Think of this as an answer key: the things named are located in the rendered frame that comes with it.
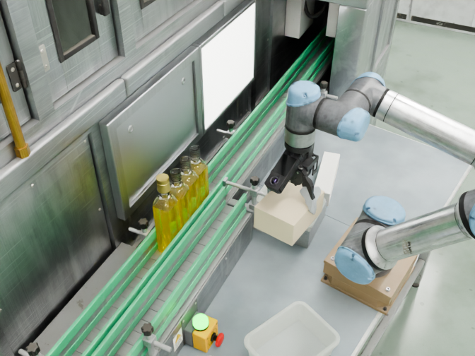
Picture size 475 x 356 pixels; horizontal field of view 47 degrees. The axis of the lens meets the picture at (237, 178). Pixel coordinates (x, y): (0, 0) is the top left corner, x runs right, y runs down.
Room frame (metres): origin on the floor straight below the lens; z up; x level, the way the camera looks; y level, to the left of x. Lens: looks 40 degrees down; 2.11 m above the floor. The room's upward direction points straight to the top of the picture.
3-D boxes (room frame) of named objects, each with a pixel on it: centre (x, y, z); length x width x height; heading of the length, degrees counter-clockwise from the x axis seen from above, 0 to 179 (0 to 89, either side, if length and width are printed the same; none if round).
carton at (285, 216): (1.07, -0.14, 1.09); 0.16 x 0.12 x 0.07; 145
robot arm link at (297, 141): (1.09, -0.15, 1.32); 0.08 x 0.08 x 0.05
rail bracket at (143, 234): (1.11, 0.29, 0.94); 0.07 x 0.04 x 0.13; 64
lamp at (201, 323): (0.89, 0.10, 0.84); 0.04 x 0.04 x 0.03
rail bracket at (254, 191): (1.30, -0.03, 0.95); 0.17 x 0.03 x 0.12; 64
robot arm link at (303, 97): (1.09, -0.16, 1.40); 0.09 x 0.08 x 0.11; 58
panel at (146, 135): (1.54, 0.14, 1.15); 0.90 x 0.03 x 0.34; 154
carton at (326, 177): (1.56, -0.33, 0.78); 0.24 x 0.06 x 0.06; 163
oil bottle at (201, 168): (1.28, 0.12, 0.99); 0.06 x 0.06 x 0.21; 64
